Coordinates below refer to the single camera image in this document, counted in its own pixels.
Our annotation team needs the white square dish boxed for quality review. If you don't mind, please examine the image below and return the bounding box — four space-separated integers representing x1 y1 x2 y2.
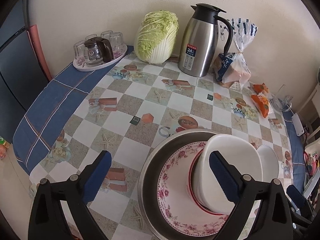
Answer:
190 134 263 215

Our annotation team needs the pink floral plate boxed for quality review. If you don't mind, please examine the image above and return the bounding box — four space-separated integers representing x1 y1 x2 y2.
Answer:
157 141 227 237

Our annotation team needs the stainless steel round plate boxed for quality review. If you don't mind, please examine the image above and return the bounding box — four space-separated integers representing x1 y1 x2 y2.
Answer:
137 128 216 239

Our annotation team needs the checkered plastic table cover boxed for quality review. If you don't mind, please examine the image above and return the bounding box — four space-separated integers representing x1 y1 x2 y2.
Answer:
30 54 293 239

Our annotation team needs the blue quilted tablecloth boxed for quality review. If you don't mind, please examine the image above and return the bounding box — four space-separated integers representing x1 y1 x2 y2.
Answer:
11 45 135 176

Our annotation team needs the white power adapter box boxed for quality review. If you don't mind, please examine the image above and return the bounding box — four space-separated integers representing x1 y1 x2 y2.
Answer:
291 113 305 137

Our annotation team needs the orange snack packet front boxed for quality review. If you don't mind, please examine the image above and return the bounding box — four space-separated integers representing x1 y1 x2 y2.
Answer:
251 93 270 118

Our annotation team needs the orange snack packet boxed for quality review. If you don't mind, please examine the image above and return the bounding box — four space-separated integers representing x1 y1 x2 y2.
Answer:
251 93 270 118
252 83 269 95

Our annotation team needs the clear glass mug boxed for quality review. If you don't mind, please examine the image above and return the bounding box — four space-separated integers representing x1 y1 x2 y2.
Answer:
271 84 293 112

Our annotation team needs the orange snack packet back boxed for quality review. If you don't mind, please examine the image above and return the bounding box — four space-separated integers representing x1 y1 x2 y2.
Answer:
252 83 269 95

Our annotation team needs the oval floral tray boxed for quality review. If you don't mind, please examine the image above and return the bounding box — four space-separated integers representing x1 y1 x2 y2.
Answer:
73 44 128 72

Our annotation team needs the sliced bread in bag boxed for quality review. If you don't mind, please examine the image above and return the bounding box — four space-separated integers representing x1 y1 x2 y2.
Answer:
213 18 258 91

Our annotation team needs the dark blue refrigerator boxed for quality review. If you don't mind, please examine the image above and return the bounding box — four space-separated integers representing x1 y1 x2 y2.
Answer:
0 0 48 143

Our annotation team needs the clear drinking glass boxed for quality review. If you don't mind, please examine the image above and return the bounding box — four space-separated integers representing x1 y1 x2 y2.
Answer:
100 30 113 40
85 34 97 41
109 32 124 50
73 41 87 64

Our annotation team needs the stainless steel thermos jug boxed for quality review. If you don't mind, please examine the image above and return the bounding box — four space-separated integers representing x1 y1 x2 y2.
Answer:
178 3 233 77

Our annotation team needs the napa cabbage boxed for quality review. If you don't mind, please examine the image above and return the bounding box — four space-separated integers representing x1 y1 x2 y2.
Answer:
133 10 179 64

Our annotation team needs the pink foam tube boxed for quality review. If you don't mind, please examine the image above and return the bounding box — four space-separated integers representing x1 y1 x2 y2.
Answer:
28 24 52 82

